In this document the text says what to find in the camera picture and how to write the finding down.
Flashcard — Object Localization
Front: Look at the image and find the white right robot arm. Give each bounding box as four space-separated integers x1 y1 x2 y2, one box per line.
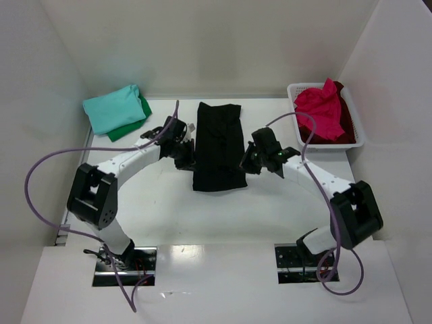
240 128 383 260

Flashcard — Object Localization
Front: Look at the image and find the folded green t shirt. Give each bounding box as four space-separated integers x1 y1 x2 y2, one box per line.
107 94 153 142

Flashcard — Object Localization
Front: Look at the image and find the crumpled pink t shirt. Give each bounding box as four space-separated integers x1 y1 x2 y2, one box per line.
294 78 345 142

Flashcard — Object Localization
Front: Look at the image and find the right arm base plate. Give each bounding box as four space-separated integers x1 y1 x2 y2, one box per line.
274 244 325 284

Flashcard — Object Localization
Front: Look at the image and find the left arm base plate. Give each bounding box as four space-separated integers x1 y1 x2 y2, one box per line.
83 247 157 287

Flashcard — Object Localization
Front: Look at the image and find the white plastic basket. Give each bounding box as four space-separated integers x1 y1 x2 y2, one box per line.
287 82 365 153

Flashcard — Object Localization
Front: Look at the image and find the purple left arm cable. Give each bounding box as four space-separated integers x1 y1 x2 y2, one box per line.
24 99 180 313

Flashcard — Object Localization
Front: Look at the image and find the black t shirt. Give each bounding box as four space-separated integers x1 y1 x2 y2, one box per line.
192 102 247 192

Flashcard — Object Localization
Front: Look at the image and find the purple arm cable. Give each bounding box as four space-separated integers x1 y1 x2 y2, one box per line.
265 112 365 296
24 99 180 313

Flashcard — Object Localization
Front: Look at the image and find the folded light blue t shirt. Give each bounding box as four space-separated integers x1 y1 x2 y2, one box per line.
82 84 148 135

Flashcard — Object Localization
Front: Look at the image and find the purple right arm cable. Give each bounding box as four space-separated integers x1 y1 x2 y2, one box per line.
265 112 365 296

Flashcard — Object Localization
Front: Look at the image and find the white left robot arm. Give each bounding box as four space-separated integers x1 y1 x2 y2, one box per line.
67 116 195 268

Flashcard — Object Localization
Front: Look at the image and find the dark red t shirt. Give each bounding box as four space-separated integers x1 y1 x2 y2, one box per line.
298 81 355 144

